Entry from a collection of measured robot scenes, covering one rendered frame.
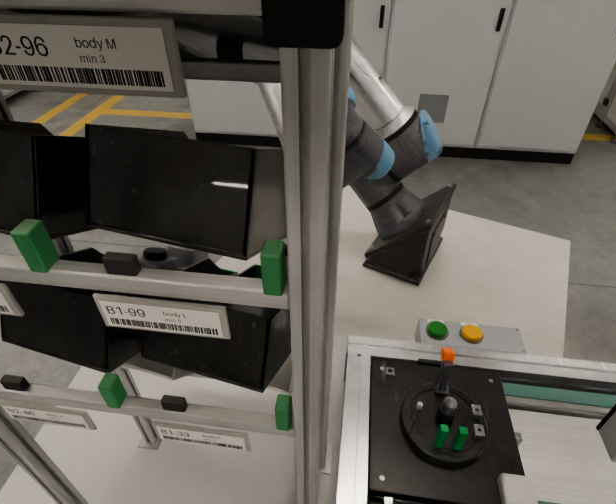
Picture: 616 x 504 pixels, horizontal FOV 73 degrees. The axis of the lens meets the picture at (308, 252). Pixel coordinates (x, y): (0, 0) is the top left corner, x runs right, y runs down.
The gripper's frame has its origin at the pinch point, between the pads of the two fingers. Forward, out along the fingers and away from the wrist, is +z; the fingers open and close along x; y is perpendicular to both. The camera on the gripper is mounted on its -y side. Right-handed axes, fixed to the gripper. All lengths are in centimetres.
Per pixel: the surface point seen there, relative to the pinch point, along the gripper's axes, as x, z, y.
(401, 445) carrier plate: -21.7, 19.5, 21.2
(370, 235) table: -10, -39, 61
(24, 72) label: 3.9, 11.4, -43.0
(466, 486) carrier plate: -31.7, 23.0, 19.2
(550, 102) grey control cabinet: -121, -246, 193
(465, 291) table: -37, -23, 53
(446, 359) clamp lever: -26.8, 4.9, 17.5
